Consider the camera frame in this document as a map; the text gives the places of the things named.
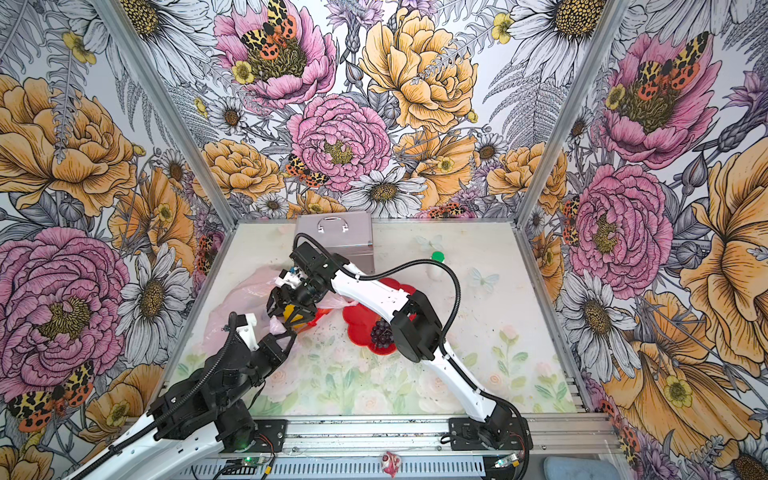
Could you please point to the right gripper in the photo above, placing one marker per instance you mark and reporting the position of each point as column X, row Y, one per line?
column 303, row 309

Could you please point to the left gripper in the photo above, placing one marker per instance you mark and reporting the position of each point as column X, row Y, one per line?
column 275, row 354

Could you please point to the pink plastic bag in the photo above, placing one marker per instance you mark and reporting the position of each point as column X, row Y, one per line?
column 326, row 341

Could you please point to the red flower-shaped plate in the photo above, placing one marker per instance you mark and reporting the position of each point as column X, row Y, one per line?
column 360, row 321

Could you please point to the dark grape bunch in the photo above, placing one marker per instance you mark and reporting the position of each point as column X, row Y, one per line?
column 381, row 335

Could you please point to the orange carrot-like fruit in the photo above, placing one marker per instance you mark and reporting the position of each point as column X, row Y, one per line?
column 299, row 319

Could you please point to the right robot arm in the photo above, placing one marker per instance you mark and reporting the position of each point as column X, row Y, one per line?
column 418, row 336

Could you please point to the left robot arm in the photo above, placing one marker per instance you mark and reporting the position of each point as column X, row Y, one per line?
column 202, row 415

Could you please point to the silver metal case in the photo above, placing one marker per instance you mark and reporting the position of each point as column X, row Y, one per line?
column 349, row 234

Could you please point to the green circuit board left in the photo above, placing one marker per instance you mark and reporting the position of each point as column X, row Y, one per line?
column 247, row 462

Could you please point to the green circuit board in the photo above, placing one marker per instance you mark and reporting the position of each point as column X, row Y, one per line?
column 247, row 462
column 512, row 460

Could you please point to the white bottle green cap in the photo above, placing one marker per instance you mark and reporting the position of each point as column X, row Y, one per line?
column 434, row 270

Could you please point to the pink small toy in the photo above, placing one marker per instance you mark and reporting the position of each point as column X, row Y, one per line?
column 391, row 464

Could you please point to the white vented strip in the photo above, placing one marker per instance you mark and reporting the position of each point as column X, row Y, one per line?
column 411, row 467

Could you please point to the green circuit board right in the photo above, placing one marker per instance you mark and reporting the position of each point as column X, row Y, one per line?
column 512, row 460

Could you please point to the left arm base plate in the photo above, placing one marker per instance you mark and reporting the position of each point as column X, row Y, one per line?
column 268, row 436

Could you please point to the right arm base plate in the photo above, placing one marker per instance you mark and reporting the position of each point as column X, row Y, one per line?
column 465, row 434

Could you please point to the aluminium front rail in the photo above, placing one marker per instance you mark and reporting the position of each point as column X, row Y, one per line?
column 337, row 436

